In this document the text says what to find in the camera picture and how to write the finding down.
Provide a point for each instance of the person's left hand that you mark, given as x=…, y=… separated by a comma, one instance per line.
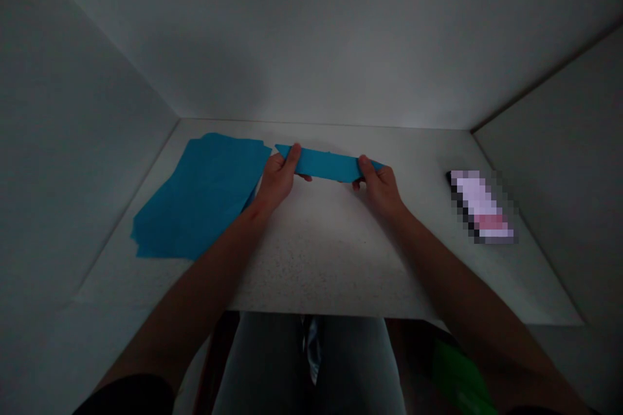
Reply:
x=277, y=181

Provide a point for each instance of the person's right hand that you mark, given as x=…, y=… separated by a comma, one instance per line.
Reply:
x=382, y=189

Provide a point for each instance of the person's left fingers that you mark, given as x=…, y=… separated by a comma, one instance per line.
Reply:
x=304, y=177

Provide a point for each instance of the person's right fingers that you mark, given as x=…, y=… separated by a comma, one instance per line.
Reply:
x=353, y=184

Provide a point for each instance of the person's right thumb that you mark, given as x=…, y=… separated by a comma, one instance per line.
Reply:
x=367, y=166

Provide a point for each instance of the person's left thumb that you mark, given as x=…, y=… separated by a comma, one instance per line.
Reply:
x=293, y=156

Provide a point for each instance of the blue paper strip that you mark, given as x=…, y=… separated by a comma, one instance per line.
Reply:
x=331, y=166

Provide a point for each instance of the stack of blue paper sheets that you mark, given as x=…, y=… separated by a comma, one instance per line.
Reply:
x=199, y=201

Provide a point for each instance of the black smartphone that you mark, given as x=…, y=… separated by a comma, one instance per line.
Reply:
x=479, y=206

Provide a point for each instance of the person's legs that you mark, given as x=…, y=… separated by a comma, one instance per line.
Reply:
x=302, y=366

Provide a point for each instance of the green object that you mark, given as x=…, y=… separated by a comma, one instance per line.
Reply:
x=457, y=381

